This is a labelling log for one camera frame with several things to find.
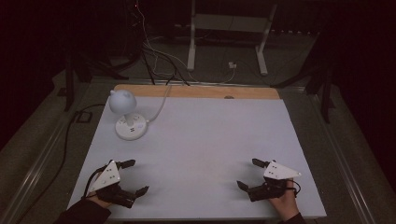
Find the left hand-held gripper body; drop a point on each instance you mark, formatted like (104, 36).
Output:
(109, 179)

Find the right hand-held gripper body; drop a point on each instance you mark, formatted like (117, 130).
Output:
(274, 183)

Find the white desk lamp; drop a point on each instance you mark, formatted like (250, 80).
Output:
(123, 102)

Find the person's left hand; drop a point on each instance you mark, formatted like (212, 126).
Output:
(101, 201)

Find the person's right hand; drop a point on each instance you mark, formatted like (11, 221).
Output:
(285, 205)

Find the white table mat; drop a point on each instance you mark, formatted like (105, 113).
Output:
(202, 149)

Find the black tripod stand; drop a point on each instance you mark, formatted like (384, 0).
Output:
(326, 93)
(70, 81)

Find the white plug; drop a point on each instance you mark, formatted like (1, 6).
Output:
(232, 65)

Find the white metal stand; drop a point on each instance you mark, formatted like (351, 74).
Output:
(190, 46)

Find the metal floor rail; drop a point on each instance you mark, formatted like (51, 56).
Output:
(34, 174)
(342, 155)

